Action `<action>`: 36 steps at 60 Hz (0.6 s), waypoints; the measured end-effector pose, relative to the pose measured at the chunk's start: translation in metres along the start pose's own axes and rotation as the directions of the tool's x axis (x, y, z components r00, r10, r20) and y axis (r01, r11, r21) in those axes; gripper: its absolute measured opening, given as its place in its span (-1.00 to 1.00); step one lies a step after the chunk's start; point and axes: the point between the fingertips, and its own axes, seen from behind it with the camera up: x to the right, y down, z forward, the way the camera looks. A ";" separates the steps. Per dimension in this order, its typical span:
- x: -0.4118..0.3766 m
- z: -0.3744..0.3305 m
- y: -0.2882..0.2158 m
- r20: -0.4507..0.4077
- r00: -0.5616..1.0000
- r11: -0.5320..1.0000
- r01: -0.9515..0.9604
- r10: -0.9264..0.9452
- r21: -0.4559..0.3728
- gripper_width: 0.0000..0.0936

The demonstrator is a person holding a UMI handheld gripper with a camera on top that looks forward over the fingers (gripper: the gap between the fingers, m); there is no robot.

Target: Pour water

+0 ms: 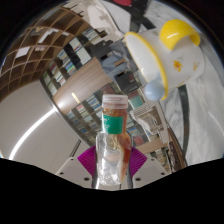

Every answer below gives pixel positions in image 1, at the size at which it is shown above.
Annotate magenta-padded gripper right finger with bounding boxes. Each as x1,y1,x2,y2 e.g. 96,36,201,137
128,146,168,189

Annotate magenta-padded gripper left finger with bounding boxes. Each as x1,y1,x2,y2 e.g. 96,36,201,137
54,145,99,189

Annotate clear green-labelled plastic bottle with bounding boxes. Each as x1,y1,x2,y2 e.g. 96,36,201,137
95,94,132,187

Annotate straight ceiling light strip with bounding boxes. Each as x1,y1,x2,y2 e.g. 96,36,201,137
8,108,57,161

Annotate narrow bookshelf full of books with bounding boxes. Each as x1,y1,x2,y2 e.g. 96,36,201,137
41,26,102,98

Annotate wooden cubby shelf unit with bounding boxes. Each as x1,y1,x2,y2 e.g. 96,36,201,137
0,8,95,102

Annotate flat round red coaster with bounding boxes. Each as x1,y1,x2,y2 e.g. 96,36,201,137
111,0,135,7

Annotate white mug with yellow handle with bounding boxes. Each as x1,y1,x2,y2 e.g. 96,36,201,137
123,18,205,102

